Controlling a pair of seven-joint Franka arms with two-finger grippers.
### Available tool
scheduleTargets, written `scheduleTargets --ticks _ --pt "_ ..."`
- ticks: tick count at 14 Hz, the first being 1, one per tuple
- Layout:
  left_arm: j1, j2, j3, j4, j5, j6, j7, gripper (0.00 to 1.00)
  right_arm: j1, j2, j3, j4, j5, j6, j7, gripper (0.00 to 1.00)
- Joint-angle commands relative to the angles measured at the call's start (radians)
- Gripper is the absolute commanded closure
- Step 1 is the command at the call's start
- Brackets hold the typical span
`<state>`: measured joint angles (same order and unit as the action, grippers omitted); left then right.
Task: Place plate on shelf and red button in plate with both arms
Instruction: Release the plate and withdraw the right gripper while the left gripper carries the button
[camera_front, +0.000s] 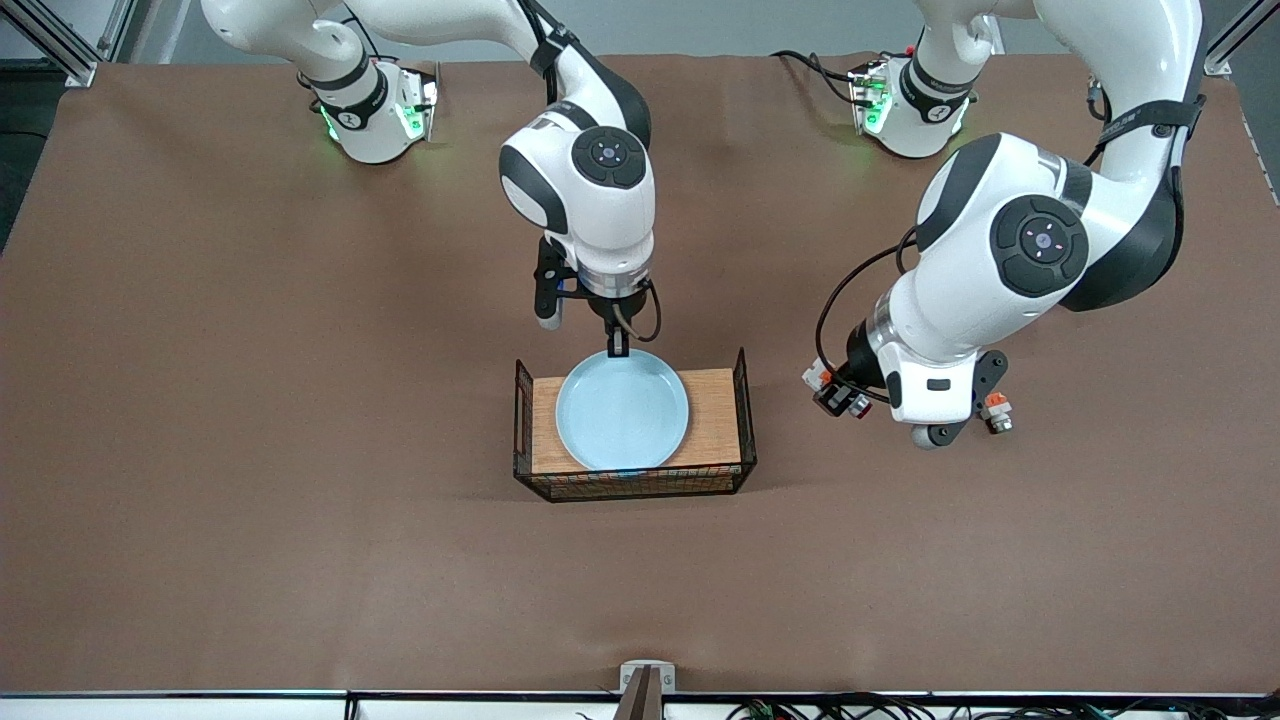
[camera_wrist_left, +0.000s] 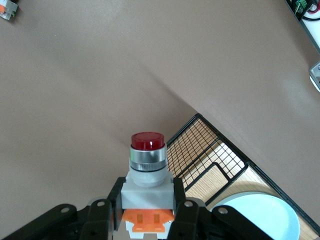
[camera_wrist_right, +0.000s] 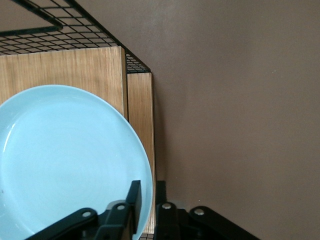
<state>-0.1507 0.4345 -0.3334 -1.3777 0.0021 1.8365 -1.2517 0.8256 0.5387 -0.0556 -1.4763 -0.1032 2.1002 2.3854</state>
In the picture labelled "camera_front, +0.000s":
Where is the white table edge rail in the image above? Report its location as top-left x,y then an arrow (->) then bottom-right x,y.
0,690 -> 1280,720

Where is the black wire basket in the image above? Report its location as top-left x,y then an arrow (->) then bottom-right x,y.
513,346 -> 758,504

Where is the black cable bundle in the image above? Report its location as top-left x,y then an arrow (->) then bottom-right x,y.
725,693 -> 1280,720

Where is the light blue round plate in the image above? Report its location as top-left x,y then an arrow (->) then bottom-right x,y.
555,348 -> 691,473

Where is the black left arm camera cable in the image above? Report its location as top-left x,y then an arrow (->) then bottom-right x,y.
815,225 -> 921,403

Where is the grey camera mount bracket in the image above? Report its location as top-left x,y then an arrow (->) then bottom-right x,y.
612,660 -> 677,720

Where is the aluminium frame profile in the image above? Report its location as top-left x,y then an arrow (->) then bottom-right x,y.
1203,0 -> 1280,78
0,0 -> 101,89
98,0 -> 137,63

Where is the wooden board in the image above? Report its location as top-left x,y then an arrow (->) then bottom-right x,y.
531,368 -> 744,476

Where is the silver base connector panel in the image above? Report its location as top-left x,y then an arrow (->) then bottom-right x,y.
848,58 -> 893,136
398,62 -> 441,143

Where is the black base power cable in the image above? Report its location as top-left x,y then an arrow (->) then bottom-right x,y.
770,50 -> 861,106
345,10 -> 391,63

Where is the red cap push button switch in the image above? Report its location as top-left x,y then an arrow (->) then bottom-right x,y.
802,358 -> 873,419

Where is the brown table cover mat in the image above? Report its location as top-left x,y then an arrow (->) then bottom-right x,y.
0,50 -> 1280,696

